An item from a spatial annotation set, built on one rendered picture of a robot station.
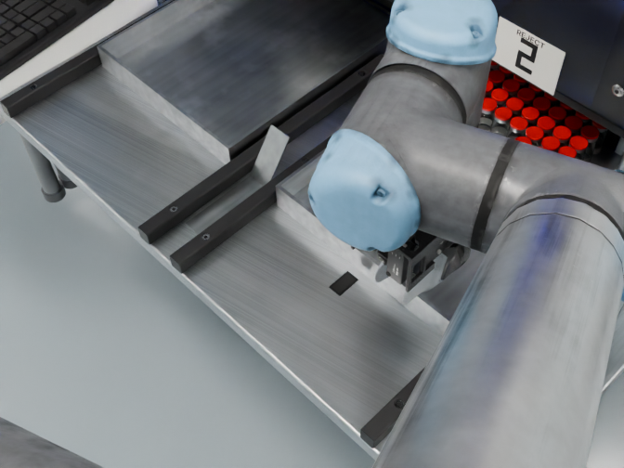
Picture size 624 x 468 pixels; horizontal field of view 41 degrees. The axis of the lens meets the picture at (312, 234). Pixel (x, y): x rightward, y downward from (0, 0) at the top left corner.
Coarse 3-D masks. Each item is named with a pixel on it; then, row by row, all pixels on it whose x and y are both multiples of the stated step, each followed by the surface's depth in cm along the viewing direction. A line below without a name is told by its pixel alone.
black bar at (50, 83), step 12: (132, 24) 114; (96, 48) 111; (72, 60) 110; (84, 60) 110; (96, 60) 111; (48, 72) 109; (60, 72) 109; (72, 72) 110; (84, 72) 111; (36, 84) 108; (48, 84) 108; (60, 84) 109; (12, 96) 106; (24, 96) 106; (36, 96) 108; (12, 108) 106; (24, 108) 107
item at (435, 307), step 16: (592, 160) 100; (608, 160) 100; (288, 176) 95; (304, 176) 97; (288, 192) 94; (304, 192) 98; (288, 208) 96; (304, 208) 93; (304, 224) 95; (320, 224) 92; (336, 240) 91; (352, 256) 91; (368, 256) 88; (480, 256) 92; (368, 272) 90; (464, 272) 91; (384, 288) 90; (400, 288) 87; (448, 288) 90; (464, 288) 90; (416, 304) 86; (432, 304) 85; (448, 304) 89; (432, 320) 86; (448, 320) 84
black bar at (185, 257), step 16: (320, 144) 100; (304, 160) 99; (256, 192) 96; (272, 192) 96; (240, 208) 95; (256, 208) 95; (224, 224) 93; (240, 224) 95; (192, 240) 92; (208, 240) 92; (224, 240) 94; (176, 256) 91; (192, 256) 91
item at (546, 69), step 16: (512, 32) 91; (528, 32) 89; (512, 48) 92; (528, 48) 90; (544, 48) 89; (512, 64) 93; (528, 64) 92; (544, 64) 90; (560, 64) 88; (528, 80) 93; (544, 80) 91
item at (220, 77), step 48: (192, 0) 117; (240, 0) 120; (288, 0) 120; (336, 0) 119; (144, 48) 114; (192, 48) 114; (240, 48) 114; (288, 48) 113; (336, 48) 113; (384, 48) 111; (144, 96) 108; (192, 96) 108; (240, 96) 108; (288, 96) 108; (240, 144) 99
